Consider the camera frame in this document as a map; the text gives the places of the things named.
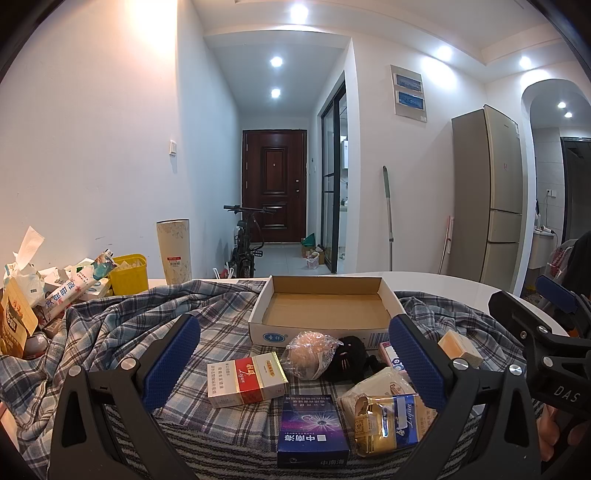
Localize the pile of small packets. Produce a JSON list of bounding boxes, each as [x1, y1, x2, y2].
[[28, 249, 118, 344]]

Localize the white washbasin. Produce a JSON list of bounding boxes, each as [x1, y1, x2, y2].
[[530, 227, 558, 269]]

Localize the person's right hand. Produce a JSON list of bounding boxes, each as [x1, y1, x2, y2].
[[539, 405, 571, 462]]

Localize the red white cigarette pack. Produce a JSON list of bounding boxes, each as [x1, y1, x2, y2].
[[206, 352, 289, 408]]

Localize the black bicycle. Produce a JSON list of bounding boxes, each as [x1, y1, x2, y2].
[[223, 205, 278, 279]]

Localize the cardboard box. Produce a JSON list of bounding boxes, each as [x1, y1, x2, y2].
[[248, 275, 407, 348]]

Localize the dark red entrance door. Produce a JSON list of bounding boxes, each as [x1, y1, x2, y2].
[[242, 130, 308, 243]]

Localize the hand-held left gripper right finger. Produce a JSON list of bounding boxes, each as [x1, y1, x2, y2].
[[388, 314, 543, 480]]

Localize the white crumpled tissue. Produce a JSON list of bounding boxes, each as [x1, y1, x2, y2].
[[13, 226, 47, 278]]

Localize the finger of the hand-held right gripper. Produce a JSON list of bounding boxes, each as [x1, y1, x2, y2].
[[536, 274, 579, 315], [488, 291, 591, 356]]

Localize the grey electrical panel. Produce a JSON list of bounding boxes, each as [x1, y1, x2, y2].
[[390, 65, 428, 121]]

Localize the pink handled broom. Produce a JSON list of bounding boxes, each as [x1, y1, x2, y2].
[[438, 216, 456, 276]]

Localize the tan small box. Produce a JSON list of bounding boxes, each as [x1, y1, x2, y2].
[[437, 330, 483, 367]]

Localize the beige refrigerator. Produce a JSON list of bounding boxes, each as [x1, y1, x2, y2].
[[451, 105, 525, 289]]

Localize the brown snack bag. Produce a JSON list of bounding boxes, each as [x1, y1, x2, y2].
[[0, 277, 38, 358]]

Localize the yellow plastic bin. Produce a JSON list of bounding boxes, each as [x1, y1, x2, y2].
[[108, 253, 149, 296]]

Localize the green handled mop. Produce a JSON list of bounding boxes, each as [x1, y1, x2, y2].
[[382, 166, 396, 272]]

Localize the dark blue cigarette pack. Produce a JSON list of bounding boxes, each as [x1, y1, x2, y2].
[[277, 396, 350, 469]]

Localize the blue plaid shirt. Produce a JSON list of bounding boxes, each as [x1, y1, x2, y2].
[[0, 279, 546, 480]]

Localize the dark jacket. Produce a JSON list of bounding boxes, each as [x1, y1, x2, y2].
[[547, 237, 591, 296]]

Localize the plastic-wrapped bun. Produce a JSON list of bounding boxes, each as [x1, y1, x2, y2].
[[281, 331, 342, 380]]

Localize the small cardboard carton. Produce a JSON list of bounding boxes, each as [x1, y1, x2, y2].
[[302, 244, 331, 266]]

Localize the cream cylindrical tube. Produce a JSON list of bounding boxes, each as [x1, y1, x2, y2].
[[156, 219, 192, 285]]

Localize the grey striped cloth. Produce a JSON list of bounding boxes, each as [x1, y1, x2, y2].
[[104, 394, 467, 480]]

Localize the black plush toy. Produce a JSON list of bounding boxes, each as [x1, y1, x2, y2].
[[323, 336, 386, 384]]

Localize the pink card box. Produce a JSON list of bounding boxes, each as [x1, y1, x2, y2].
[[379, 340, 407, 372]]

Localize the dark bathroom door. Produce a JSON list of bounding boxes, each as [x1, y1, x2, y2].
[[561, 137, 591, 241]]

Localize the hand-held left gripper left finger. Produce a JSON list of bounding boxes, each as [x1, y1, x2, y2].
[[48, 314, 202, 480]]

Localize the gold blue snack packet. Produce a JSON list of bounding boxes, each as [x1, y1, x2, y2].
[[353, 394, 437, 457]]

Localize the black framed glass door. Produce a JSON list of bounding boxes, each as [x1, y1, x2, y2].
[[321, 85, 347, 273]]

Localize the white tissue packet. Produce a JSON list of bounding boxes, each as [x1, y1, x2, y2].
[[337, 367, 416, 416]]

